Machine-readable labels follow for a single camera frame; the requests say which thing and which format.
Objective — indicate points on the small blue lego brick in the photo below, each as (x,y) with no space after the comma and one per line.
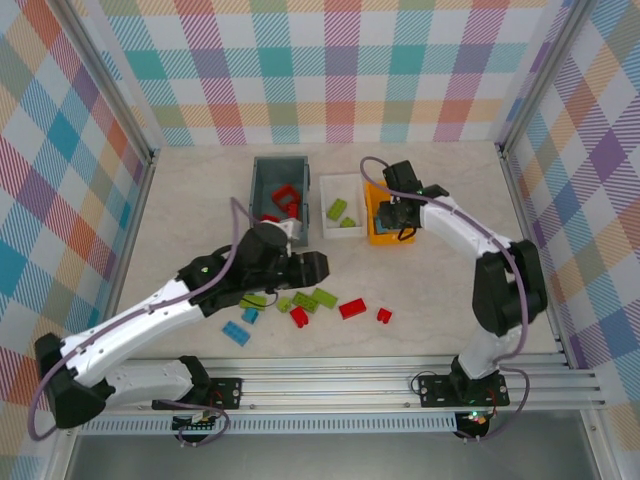
(251,315)

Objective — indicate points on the green two-by-four lego brick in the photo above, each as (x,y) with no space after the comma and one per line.
(305,301)

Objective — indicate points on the small red lego arch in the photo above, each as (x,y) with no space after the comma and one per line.
(383,316)

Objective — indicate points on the aluminium side rail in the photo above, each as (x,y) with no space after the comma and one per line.
(132,235)

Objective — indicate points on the small green lego brick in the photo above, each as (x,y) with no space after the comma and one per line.
(284,305)
(348,222)

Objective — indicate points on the red two-by-four lego brick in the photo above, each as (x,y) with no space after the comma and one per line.
(352,308)

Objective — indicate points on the aluminium frame post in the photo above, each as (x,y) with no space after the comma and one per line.
(545,75)
(107,85)

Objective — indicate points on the large red lego arch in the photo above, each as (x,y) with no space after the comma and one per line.
(286,196)

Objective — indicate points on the grey plastic bin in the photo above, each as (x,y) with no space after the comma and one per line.
(275,172)

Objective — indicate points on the white plastic bin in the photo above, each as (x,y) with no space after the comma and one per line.
(340,185)

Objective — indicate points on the wide aluminium mounting rail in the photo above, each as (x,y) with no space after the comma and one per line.
(325,382)

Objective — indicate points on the yellow plastic bin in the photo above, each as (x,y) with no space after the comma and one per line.
(372,195)

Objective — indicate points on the blue two-by-four lego brick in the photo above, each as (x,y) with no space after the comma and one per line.
(236,333)

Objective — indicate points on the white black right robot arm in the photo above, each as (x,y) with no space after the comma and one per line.
(460,225)

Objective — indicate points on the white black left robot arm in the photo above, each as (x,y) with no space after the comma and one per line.
(140,312)

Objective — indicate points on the small circuit board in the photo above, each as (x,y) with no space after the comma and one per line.
(475,417)
(195,422)

